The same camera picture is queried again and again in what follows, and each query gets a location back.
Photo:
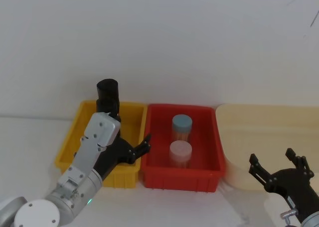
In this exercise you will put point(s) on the white table cloth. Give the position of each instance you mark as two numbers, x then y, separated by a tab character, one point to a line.
174	209

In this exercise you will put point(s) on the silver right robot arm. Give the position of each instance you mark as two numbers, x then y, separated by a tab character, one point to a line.
312	222

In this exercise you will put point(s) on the blue-lidded toothpick jar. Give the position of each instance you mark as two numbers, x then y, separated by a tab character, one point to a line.
182	123

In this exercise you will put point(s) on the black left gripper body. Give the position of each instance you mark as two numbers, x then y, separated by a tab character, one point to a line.
112	157

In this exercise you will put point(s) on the black cylindrical jar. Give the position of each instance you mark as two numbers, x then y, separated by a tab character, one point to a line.
107	92

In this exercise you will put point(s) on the white-lidded toothpick jar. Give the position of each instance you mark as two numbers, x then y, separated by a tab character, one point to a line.
180	152

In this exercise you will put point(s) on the red plastic bin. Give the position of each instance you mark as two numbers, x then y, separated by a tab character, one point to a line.
159	172

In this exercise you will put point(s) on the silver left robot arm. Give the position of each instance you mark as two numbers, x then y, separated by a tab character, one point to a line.
82	167

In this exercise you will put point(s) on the yellow plastic bin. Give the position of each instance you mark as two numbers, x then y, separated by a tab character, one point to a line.
74	137

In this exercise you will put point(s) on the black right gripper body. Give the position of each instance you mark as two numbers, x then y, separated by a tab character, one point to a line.
295	184

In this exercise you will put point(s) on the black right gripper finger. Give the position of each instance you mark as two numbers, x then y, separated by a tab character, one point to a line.
301	162
259	168

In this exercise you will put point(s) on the cream plastic tray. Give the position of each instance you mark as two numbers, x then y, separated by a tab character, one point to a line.
249	137

